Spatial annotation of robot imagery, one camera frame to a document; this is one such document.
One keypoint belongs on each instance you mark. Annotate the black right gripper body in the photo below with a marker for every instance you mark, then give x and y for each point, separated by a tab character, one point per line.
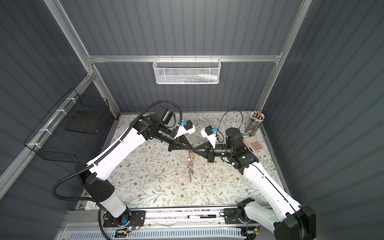
221	150

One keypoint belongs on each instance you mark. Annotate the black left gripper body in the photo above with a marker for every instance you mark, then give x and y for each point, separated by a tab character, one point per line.
167	136

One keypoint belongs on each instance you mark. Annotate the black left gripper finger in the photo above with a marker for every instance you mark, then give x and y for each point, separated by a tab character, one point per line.
182	147
185	142

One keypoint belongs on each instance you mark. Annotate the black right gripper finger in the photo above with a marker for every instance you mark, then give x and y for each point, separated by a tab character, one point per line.
203	153
202	147

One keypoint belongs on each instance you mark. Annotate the large metal keyring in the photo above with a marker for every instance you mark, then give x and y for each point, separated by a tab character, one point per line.
190	167

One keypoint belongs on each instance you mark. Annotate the red tagged key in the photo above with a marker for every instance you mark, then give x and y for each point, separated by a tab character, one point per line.
190	157

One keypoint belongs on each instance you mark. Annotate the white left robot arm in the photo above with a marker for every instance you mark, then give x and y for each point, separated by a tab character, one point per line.
141	129

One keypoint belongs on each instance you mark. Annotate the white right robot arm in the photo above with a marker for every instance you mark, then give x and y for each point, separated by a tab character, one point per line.
288	219

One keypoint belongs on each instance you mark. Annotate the pink calculator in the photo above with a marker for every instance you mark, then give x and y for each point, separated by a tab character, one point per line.
253	144

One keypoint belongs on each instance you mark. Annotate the clear pencil cup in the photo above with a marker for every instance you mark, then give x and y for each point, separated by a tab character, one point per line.
256	118

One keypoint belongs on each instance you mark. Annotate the white glue bottle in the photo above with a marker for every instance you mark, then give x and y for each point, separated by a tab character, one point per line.
209	77

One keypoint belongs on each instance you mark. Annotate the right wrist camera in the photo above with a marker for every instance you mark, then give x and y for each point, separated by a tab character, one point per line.
210	133

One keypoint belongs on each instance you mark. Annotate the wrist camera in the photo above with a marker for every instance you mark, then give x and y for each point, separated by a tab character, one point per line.
210	133
185	127

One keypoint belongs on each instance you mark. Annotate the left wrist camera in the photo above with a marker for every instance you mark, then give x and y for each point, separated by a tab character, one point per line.
185	127

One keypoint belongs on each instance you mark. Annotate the white wire mesh basket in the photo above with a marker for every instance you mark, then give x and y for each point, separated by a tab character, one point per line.
185	72

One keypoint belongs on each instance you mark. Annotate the white slotted cable duct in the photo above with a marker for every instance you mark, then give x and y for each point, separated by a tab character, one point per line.
221	233

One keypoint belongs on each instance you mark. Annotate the black wire basket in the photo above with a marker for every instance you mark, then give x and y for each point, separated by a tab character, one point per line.
76	132

